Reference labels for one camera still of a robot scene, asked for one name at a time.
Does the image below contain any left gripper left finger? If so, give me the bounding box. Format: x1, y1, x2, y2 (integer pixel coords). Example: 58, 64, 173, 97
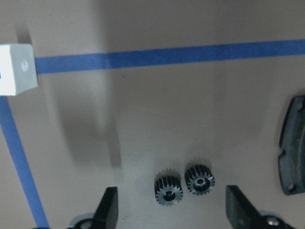
93, 187, 119, 229

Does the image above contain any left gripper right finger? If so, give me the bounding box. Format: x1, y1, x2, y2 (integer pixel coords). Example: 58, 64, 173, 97
225, 185, 264, 229

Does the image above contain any small black bearing gear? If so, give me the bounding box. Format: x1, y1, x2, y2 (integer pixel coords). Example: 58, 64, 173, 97
184, 160, 215, 196

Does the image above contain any black brake pad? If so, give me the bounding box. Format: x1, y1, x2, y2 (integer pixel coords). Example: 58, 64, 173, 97
278, 96, 305, 196

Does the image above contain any white curved plastic part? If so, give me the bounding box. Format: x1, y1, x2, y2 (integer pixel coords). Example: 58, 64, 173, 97
0, 44, 38, 96

